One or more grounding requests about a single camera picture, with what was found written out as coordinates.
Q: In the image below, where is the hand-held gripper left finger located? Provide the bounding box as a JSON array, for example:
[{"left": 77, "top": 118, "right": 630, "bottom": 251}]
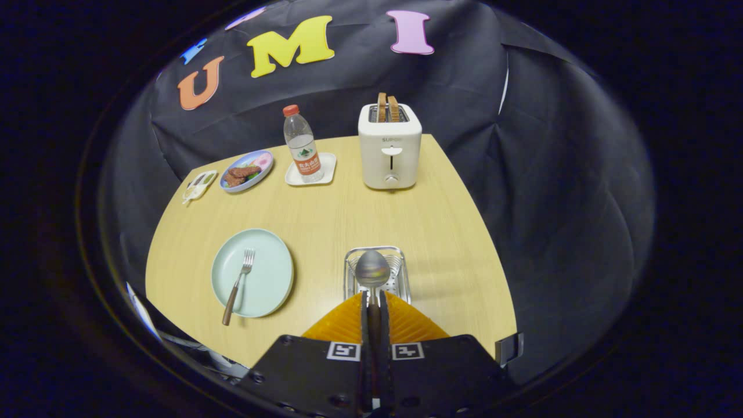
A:
[{"left": 235, "top": 290, "right": 372, "bottom": 418}]

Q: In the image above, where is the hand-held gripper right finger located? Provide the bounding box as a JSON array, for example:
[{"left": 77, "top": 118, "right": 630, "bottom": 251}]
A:
[{"left": 378, "top": 290, "right": 517, "bottom": 418}]

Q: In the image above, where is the fork with wooden handle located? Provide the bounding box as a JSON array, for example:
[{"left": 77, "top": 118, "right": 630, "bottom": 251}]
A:
[{"left": 222, "top": 248, "right": 256, "bottom": 326}]

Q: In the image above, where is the spoon with wooden handle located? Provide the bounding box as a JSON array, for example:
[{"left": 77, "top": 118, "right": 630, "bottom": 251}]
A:
[{"left": 355, "top": 250, "right": 391, "bottom": 407}]

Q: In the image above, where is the pale green round plate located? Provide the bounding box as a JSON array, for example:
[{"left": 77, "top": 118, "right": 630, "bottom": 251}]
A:
[{"left": 211, "top": 228, "right": 295, "bottom": 319}]

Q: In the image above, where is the clear rectangular drain tray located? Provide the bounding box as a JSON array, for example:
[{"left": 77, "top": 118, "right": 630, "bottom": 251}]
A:
[{"left": 344, "top": 246, "right": 412, "bottom": 305}]

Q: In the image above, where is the black backdrop cloth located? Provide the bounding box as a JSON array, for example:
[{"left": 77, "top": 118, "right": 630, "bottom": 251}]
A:
[{"left": 96, "top": 0, "right": 657, "bottom": 384}]

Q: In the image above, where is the white square coaster tray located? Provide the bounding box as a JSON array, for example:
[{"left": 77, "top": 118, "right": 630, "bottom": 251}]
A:
[{"left": 284, "top": 152, "right": 337, "bottom": 187}]

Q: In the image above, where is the small white divided dish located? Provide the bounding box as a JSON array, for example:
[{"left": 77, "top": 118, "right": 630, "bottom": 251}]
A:
[{"left": 182, "top": 170, "right": 218, "bottom": 206}]

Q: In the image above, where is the colourful patterned plate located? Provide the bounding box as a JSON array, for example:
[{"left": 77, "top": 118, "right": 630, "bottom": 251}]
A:
[{"left": 219, "top": 150, "right": 275, "bottom": 193}]

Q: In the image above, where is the white toaster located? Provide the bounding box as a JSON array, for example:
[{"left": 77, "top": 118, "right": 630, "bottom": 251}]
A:
[{"left": 358, "top": 103, "right": 423, "bottom": 190}]

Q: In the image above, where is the clear water bottle red cap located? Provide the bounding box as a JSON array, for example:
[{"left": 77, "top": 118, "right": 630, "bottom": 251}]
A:
[{"left": 283, "top": 104, "right": 324, "bottom": 183}]

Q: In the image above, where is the metal table bracket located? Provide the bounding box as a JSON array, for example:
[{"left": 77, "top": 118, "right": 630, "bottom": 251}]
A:
[{"left": 495, "top": 333, "right": 525, "bottom": 367}]

